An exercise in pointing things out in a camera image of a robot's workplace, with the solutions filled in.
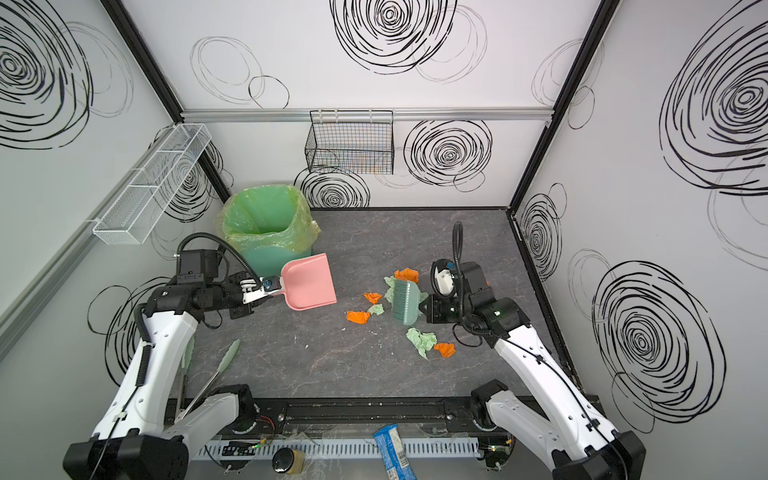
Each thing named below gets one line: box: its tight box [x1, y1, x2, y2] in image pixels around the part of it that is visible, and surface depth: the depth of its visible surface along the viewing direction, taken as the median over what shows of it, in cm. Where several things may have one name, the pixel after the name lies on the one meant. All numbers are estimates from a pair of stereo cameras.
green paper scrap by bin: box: [367, 303, 385, 316], surface depth 93 cm
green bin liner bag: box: [217, 184, 321, 251], surface depth 93 cm
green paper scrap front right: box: [406, 327, 438, 360], surface depth 88 cm
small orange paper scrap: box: [434, 342, 456, 358], surface depth 86 cm
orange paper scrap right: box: [345, 311, 371, 325], surface depth 92 cm
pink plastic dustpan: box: [279, 253, 337, 311], surface depth 81 cm
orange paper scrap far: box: [393, 268, 420, 283], surface depth 101 cm
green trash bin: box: [238, 185, 313, 277], surface depth 93 cm
